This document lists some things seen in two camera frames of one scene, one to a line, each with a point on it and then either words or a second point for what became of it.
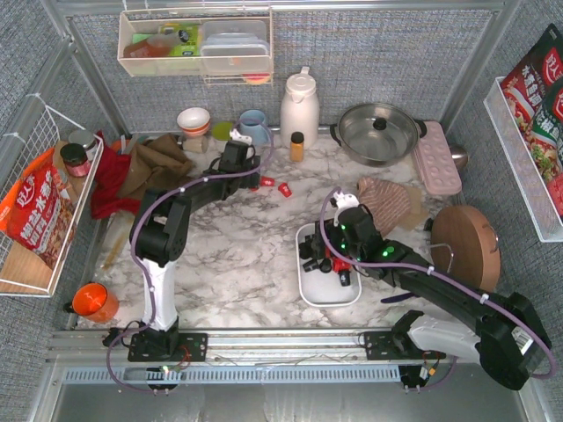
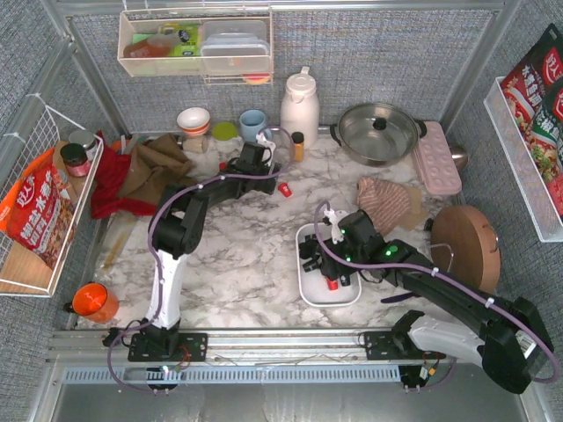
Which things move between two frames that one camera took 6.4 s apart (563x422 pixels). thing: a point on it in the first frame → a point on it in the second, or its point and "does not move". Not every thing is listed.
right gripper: (320, 245) → (320, 259)
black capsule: (305, 250) does not move
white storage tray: (315, 288) does not move
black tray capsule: (310, 265) does not move
